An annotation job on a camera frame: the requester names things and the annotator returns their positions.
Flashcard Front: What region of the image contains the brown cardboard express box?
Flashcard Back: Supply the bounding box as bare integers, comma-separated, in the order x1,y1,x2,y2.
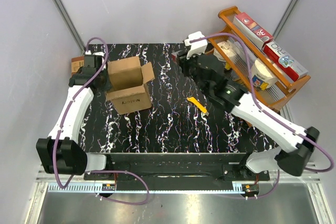
106,56,155,115

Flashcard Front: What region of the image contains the red product box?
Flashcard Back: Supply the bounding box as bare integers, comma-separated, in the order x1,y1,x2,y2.
172,51,179,62

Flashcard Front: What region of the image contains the yellow utility knife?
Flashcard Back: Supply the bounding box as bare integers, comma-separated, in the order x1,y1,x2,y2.
186,97,209,116

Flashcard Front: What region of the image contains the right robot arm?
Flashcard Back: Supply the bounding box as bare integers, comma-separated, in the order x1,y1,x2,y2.
172,51,319,180

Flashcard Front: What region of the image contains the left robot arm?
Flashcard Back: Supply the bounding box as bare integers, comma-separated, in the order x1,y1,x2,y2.
36,51,114,180

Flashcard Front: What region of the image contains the red white toothpaste box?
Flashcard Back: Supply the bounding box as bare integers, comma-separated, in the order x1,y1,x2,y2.
233,12,273,50

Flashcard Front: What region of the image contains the red silver toothpaste box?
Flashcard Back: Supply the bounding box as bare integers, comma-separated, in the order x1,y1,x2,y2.
263,41,308,81

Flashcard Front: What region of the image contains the red cleaning pad pack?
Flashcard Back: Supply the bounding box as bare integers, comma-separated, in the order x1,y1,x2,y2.
71,56,84,75

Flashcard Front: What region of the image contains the orange wooden shelf rack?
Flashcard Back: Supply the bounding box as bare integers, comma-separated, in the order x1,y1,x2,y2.
209,6,310,112

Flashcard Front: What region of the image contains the right toilet paper roll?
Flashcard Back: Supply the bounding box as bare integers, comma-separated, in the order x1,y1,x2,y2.
250,59,278,90

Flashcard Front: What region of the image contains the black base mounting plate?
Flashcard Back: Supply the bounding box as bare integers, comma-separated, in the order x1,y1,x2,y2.
83,152,271,192

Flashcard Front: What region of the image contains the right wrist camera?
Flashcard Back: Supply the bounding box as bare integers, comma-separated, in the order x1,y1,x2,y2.
183,31,208,60

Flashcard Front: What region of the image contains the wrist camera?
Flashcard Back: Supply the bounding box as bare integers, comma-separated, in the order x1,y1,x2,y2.
183,31,208,60
93,52,104,57

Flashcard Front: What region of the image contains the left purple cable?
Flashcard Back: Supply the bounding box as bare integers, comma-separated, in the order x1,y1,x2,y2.
54,37,151,206

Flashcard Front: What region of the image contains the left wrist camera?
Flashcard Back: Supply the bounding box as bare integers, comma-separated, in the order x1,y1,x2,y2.
93,52,104,57

